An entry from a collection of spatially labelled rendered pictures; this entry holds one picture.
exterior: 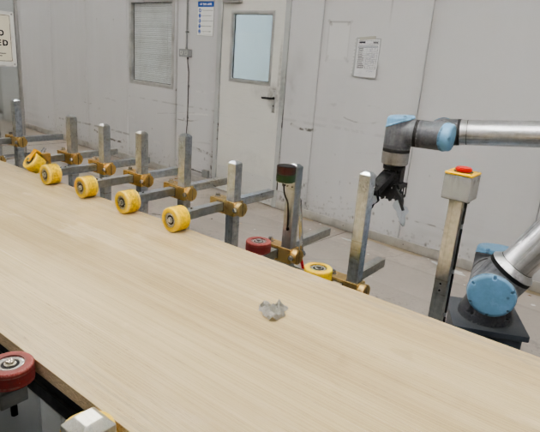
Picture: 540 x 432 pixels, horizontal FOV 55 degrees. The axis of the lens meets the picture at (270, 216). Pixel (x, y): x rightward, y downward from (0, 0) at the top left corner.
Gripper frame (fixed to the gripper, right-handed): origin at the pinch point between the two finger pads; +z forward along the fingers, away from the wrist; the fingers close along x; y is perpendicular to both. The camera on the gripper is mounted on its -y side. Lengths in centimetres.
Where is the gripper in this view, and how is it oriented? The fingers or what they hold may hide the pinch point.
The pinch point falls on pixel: (382, 221)
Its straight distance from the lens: 184.4
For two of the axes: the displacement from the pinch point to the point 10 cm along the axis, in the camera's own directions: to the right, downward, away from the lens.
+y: 6.7, -1.7, 7.2
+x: -7.3, -2.5, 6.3
